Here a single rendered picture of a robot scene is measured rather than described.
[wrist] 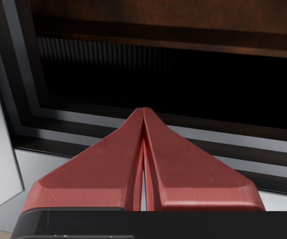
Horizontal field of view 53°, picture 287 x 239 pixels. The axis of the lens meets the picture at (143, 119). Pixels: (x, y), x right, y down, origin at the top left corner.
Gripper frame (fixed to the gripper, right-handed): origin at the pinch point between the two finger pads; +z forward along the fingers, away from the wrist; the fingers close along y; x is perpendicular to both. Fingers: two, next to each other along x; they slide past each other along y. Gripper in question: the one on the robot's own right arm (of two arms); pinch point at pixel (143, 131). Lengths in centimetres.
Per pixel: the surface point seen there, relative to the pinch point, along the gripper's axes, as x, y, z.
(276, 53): 1.3, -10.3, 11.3
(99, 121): 2.3, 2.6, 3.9
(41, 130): 2.7, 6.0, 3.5
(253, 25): 0.6, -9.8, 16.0
